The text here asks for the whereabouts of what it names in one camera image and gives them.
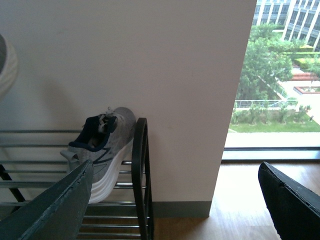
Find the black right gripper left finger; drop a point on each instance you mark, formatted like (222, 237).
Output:
(57, 213)

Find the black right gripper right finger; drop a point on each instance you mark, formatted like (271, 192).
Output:
(294, 209)

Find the grey sneaker white sole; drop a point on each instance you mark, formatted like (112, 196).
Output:
(106, 139)

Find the black metal shoe rack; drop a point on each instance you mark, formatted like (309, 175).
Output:
(111, 220)

